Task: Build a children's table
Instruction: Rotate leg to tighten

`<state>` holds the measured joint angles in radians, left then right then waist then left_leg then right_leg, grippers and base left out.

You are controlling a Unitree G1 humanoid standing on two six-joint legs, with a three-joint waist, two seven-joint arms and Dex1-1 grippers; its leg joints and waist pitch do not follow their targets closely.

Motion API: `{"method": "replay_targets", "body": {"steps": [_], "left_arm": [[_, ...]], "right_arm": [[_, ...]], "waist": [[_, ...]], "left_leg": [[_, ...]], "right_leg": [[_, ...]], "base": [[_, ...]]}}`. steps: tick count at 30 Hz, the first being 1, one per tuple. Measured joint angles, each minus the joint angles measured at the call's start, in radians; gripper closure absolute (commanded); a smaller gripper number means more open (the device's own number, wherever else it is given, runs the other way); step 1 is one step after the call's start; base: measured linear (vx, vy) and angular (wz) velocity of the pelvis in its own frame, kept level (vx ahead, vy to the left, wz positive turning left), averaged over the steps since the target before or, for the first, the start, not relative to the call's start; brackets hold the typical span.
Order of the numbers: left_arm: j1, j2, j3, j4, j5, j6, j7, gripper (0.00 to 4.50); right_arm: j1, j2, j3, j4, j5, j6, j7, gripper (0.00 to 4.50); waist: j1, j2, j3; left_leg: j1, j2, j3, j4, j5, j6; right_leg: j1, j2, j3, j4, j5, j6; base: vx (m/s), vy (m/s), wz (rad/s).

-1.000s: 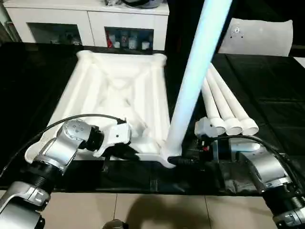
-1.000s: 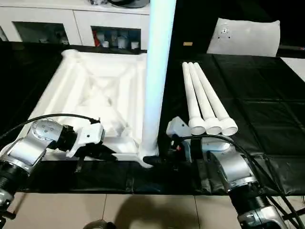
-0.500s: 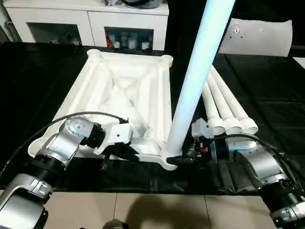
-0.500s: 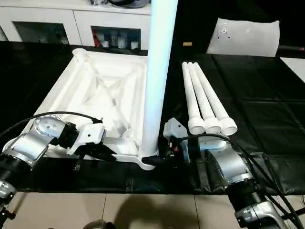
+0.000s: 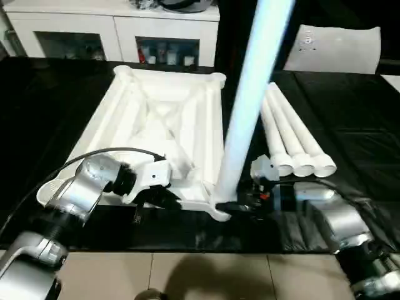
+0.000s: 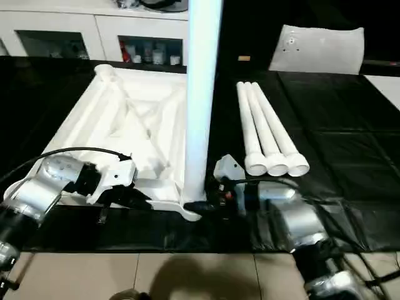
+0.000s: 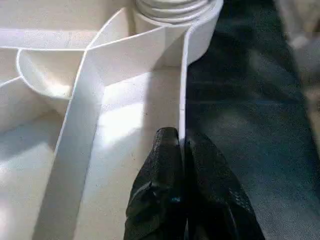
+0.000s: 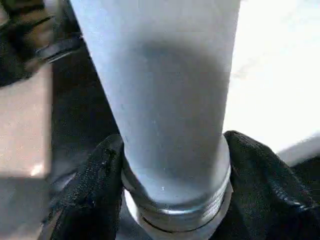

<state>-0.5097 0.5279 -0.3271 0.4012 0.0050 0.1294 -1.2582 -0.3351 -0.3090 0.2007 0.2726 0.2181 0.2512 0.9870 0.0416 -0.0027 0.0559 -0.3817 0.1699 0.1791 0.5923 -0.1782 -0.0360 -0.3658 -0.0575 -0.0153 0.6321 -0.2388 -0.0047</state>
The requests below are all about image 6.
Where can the white plastic table top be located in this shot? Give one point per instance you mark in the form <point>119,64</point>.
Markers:
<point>125,125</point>

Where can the white plastic table leg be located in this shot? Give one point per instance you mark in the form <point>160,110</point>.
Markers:
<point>200,93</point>
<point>265,131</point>
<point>250,131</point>
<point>278,125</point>

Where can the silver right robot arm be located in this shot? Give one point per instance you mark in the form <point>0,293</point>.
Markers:
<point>300,225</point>

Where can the dark left robot foot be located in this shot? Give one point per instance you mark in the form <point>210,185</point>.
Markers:
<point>129,295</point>

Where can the black padded mat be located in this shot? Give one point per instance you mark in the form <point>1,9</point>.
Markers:
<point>328,125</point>

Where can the red bottle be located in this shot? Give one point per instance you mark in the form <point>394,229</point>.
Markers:
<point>126,53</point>

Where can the white glass-door cabinet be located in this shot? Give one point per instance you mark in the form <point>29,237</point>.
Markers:
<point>93,28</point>

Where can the white curved plastic panel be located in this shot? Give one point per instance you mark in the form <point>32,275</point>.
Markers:
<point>318,50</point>

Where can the black metal rod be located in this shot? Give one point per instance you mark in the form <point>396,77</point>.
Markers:
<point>384,276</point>

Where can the white flat board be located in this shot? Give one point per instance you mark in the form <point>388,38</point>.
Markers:
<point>386,90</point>

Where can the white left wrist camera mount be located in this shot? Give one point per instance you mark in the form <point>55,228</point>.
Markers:
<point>115,175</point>

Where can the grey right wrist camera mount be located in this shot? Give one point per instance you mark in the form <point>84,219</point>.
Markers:
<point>229,165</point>

